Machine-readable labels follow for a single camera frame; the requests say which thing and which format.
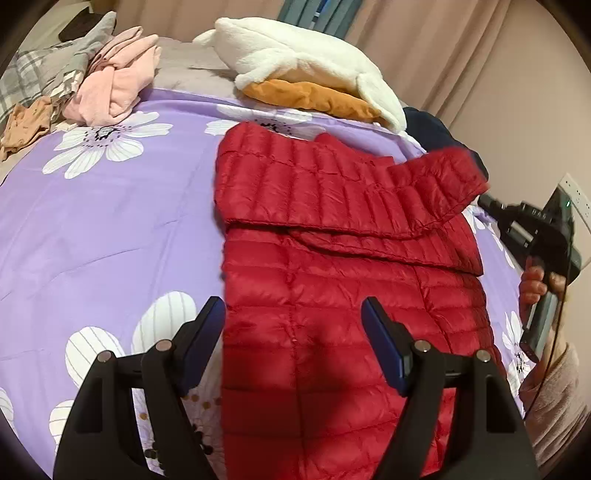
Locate white fleece garment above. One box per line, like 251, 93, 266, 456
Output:
191, 17, 407, 134

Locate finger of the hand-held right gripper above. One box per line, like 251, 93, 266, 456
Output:
478, 194, 522, 223

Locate beige curtain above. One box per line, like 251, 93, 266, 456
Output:
342, 0, 527, 121
115, 0, 284, 44

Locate person's right forearm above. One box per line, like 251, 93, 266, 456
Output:
519, 342, 583, 476

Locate orange garment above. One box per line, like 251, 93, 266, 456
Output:
241, 78, 384, 124

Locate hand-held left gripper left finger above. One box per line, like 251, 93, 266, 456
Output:
53, 296, 229, 480

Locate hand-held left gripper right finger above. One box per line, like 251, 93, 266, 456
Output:
361, 296, 539, 480

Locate grey blanket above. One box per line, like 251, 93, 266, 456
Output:
139, 37, 243, 101

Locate tan crumpled cloth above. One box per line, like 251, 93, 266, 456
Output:
0, 97, 56, 162

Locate person's right hand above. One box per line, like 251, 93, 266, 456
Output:
518, 265, 566, 319

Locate window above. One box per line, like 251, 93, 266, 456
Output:
277, 0, 357, 38

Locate red quilted down jacket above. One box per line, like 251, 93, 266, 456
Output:
213, 122, 509, 480

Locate grey plaid garment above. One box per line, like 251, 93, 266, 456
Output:
0, 11, 117, 121

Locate white power strip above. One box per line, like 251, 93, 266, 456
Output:
556, 173, 591, 217

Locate purple floral bed sheet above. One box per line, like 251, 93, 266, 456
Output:
0, 88, 532, 480

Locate pink garment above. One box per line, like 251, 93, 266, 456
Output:
62, 25, 162, 126

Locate dark navy garment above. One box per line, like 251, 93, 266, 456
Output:
402, 107, 489, 181

